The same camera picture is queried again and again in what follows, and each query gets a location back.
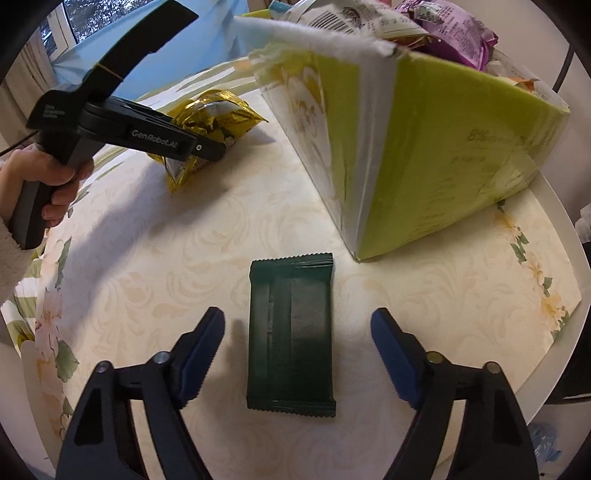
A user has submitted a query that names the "black cable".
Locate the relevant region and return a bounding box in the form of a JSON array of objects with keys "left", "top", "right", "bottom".
[{"left": 0, "top": 131, "right": 38, "bottom": 155}]

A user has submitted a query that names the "yellow-green cardboard box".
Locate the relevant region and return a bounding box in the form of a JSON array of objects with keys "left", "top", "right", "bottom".
[{"left": 233, "top": 14, "right": 571, "bottom": 263}]

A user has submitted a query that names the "blue plastic bag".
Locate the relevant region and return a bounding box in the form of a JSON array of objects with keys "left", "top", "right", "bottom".
[{"left": 526, "top": 422, "right": 561, "bottom": 467}]

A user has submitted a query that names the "white printed snack packet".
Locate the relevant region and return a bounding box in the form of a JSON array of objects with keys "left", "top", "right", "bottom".
[{"left": 268, "top": 0, "right": 430, "bottom": 38}]

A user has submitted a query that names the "dark green snack packet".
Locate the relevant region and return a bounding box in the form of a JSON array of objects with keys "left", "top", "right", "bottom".
[{"left": 246, "top": 251, "right": 337, "bottom": 418}]

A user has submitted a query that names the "blue cloth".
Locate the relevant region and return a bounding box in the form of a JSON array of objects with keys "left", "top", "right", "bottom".
[{"left": 51, "top": 0, "right": 259, "bottom": 95}]

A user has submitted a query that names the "black stand pole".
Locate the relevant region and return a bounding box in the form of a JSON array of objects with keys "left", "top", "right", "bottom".
[{"left": 551, "top": 37, "right": 583, "bottom": 93}]

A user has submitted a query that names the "person's left hand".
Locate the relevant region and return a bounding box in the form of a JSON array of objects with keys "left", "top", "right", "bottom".
[{"left": 0, "top": 143, "right": 95, "bottom": 229}]

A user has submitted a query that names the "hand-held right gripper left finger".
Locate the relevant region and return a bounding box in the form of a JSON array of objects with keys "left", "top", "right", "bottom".
[{"left": 55, "top": 307, "right": 227, "bottom": 480}]

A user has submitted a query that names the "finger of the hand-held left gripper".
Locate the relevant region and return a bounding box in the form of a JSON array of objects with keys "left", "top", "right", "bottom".
[{"left": 190, "top": 137, "right": 227, "bottom": 162}]

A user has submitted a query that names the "gold foil snack packet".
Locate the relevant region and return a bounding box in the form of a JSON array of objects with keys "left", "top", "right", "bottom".
[{"left": 148, "top": 90, "right": 269, "bottom": 195}]

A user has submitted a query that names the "window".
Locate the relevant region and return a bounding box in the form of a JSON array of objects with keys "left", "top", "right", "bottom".
[{"left": 39, "top": 0, "right": 153, "bottom": 51}]

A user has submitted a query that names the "floral tablecloth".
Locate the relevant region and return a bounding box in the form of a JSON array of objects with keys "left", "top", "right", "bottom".
[{"left": 0, "top": 60, "right": 583, "bottom": 480}]

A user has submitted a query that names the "person's left forearm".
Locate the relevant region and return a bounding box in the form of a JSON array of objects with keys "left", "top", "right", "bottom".
[{"left": 0, "top": 212, "right": 29, "bottom": 305}]

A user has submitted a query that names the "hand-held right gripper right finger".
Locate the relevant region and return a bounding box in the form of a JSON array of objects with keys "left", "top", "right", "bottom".
[{"left": 369, "top": 308, "right": 541, "bottom": 480}]

